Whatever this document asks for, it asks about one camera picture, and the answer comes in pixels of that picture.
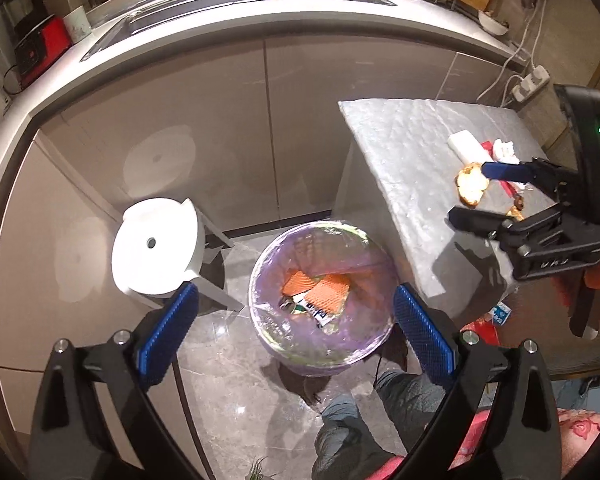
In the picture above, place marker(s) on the small white bowl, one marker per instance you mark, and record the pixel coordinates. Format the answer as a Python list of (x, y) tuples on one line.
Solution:
[(492, 22)]

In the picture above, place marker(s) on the pink fleece garment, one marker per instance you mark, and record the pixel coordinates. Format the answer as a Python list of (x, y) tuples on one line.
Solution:
[(580, 435)]

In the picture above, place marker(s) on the white crumpled paper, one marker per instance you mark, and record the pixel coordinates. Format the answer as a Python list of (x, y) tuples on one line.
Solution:
[(505, 151)]

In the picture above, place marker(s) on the round bin with purple bag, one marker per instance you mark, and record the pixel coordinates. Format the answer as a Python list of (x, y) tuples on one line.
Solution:
[(330, 352)]

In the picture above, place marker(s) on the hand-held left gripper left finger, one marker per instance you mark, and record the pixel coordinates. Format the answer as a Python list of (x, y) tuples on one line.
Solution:
[(170, 330)]

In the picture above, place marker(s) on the brown bread piece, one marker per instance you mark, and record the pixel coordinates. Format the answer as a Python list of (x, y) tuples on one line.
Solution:
[(471, 185)]

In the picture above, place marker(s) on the red and black blender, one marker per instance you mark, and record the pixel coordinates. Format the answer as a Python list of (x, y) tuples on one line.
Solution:
[(42, 42)]

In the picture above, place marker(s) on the small brown shell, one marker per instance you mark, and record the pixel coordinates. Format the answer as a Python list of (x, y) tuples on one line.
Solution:
[(518, 209)]

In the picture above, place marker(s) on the blue and white packet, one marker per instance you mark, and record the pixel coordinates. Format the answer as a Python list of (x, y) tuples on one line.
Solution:
[(501, 314)]

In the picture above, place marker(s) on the red wrapper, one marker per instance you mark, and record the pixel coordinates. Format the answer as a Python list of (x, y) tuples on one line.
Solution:
[(487, 147)]

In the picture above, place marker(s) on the orange foam net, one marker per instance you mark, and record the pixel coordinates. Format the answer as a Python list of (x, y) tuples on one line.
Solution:
[(330, 292), (298, 284)]

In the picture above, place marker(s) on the crumpled snack wrapper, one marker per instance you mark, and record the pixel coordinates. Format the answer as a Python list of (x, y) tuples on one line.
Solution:
[(310, 312)]

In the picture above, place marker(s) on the white round stool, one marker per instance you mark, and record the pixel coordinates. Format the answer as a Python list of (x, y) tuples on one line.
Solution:
[(155, 245)]

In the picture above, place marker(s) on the stainless steel sink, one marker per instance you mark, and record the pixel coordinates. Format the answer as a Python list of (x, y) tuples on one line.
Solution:
[(205, 2)]

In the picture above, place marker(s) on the white cup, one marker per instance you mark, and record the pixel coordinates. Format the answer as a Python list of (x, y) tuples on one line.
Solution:
[(76, 24)]

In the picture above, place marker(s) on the person's grey trouser leg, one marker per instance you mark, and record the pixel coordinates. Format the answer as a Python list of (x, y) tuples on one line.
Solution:
[(370, 420)]

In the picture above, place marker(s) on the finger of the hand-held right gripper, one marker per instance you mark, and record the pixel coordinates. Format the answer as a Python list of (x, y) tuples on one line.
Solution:
[(505, 170), (480, 222)]

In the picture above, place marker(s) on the beige kitchen cabinet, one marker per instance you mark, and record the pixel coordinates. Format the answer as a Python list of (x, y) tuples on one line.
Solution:
[(180, 110)]

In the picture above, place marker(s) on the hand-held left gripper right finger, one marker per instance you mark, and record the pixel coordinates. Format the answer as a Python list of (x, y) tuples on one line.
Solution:
[(422, 335)]

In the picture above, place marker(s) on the white power strip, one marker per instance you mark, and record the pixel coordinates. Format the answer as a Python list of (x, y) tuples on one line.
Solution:
[(530, 82)]

